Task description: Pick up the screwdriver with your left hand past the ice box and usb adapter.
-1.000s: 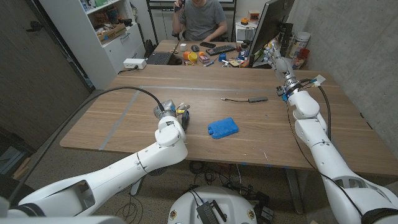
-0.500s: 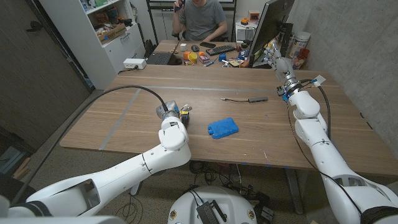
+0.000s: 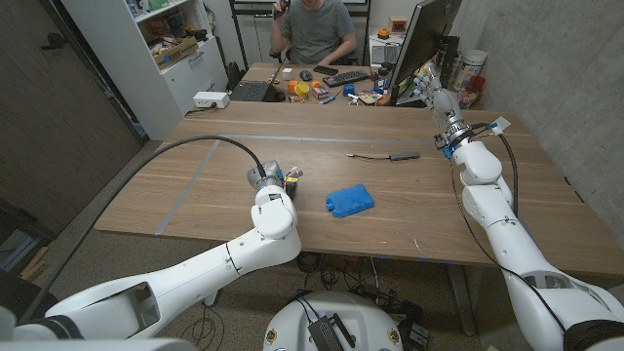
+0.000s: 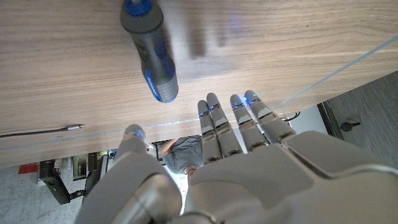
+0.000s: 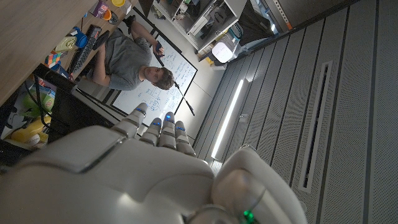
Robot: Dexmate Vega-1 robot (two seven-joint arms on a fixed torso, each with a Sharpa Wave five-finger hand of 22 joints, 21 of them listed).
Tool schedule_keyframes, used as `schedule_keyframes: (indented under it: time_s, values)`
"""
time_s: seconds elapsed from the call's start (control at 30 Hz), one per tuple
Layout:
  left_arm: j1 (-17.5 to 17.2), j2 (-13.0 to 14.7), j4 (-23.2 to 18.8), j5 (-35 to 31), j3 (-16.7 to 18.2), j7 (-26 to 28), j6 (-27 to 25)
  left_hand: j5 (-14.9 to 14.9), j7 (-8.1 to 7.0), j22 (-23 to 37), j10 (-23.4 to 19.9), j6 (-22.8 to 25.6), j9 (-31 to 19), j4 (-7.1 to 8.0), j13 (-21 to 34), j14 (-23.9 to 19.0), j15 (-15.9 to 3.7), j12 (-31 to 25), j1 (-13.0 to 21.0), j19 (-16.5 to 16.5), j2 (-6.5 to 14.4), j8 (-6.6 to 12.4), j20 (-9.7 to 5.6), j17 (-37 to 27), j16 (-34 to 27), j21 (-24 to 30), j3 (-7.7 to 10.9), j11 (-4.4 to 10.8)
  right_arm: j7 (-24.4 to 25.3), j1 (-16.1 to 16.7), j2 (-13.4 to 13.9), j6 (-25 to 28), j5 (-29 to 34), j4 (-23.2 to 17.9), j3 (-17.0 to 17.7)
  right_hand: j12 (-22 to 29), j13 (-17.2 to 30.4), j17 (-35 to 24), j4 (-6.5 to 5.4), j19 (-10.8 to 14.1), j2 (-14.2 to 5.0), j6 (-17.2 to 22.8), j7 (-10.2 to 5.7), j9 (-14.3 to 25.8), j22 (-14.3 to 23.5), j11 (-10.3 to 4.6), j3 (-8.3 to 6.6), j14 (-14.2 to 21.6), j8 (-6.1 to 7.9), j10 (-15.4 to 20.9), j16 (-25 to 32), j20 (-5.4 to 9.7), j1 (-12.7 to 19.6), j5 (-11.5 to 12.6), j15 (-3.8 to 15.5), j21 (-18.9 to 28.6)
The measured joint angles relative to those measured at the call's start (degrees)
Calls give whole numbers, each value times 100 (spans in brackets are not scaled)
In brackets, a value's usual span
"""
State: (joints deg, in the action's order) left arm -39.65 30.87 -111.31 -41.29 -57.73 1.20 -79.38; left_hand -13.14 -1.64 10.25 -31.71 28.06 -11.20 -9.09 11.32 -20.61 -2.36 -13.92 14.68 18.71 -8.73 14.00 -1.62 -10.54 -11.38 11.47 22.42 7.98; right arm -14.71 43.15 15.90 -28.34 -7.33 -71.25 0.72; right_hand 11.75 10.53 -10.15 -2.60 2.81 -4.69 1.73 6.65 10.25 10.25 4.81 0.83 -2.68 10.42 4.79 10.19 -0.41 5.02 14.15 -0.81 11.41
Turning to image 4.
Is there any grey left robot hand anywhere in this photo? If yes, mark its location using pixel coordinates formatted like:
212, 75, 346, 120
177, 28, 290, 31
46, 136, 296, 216
74, 90, 398, 224

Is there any black and blue screwdriver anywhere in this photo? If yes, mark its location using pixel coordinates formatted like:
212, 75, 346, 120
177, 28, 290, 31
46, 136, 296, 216
119, 0, 180, 103

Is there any white shelf cabinet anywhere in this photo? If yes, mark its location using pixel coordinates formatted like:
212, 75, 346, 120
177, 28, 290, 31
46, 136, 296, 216
289, 105, 327, 134

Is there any person in grey t-shirt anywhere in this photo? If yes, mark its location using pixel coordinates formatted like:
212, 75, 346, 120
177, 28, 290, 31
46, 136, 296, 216
157, 135, 205, 184

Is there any black door handle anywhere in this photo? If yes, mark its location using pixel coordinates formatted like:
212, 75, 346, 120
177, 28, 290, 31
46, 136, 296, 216
340, 119, 361, 133

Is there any black usb adapter with cable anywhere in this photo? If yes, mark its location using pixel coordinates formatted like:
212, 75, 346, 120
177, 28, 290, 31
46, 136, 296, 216
0, 124, 85, 139

